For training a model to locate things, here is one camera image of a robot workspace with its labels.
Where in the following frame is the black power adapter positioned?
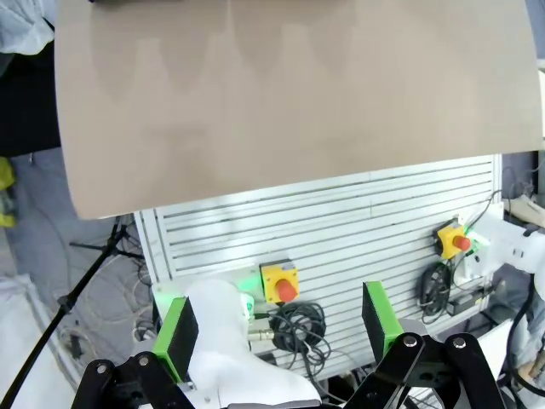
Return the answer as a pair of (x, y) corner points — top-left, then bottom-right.
(446, 287), (497, 316)

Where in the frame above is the white cloth cover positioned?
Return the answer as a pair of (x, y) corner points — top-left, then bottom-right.
(0, 0), (59, 56)

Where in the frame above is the ribbed aluminium base plate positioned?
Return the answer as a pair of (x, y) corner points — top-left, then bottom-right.
(134, 153), (506, 380)

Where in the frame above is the black fabric cover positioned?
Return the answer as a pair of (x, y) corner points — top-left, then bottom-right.
(0, 25), (65, 157)

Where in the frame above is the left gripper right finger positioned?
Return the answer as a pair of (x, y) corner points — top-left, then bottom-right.
(345, 280), (508, 409)

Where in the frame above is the black coiled cable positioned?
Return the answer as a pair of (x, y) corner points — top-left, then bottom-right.
(270, 302), (333, 376)
(421, 262), (455, 325)

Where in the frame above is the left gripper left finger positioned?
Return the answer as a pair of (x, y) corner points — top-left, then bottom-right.
(71, 296), (200, 409)

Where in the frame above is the black tripod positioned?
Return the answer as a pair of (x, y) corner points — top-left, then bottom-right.
(0, 215), (144, 409)

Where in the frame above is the yellow-green cloth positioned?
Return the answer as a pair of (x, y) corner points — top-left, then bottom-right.
(0, 157), (18, 227)

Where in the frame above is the yellow emergency stop button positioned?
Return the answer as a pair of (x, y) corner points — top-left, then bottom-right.
(259, 258), (301, 306)
(435, 217), (473, 261)

